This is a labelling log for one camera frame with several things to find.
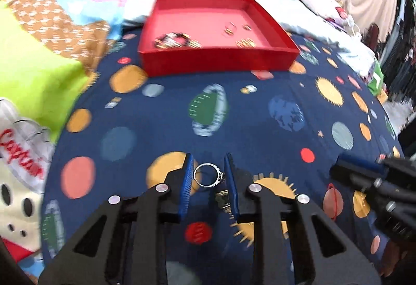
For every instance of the white printed pillow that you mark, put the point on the white printed pillow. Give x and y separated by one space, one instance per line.
315 0

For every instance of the cartoon monkey blanket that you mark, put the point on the cartoon monkey blanket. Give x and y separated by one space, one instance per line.
39 70

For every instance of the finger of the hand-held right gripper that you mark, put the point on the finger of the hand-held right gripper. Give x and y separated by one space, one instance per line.
357 164
401 163

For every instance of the dark hanging clothes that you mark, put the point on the dark hanging clothes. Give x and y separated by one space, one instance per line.
403 44

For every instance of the green cloth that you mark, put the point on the green cloth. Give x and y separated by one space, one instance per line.
377 77

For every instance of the dark flower brooch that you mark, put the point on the dark flower brooch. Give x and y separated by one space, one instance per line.
222 199

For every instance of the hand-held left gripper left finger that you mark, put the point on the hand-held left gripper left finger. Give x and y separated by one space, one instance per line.
187 187

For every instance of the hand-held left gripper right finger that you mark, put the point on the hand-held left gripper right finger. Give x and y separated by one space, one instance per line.
232 187

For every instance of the navy planet print bedsheet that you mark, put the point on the navy planet print bedsheet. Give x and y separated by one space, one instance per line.
260 129

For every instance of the red cardboard box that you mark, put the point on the red cardboard box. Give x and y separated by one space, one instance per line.
211 60

